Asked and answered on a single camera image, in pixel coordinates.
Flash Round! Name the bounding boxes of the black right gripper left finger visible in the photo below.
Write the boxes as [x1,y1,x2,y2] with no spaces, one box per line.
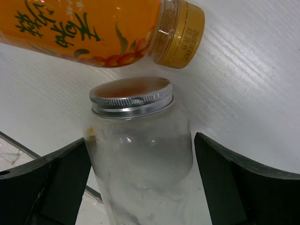
[0,139,91,225]

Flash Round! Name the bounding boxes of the clear wide-mouth plastic jar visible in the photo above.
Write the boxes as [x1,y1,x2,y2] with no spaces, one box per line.
[83,76,197,225]

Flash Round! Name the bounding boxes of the orange juice bottle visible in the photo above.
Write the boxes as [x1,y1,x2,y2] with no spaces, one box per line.
[0,0,205,69]

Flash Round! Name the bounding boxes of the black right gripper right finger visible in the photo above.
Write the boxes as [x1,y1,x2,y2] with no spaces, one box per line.
[195,133,300,225]

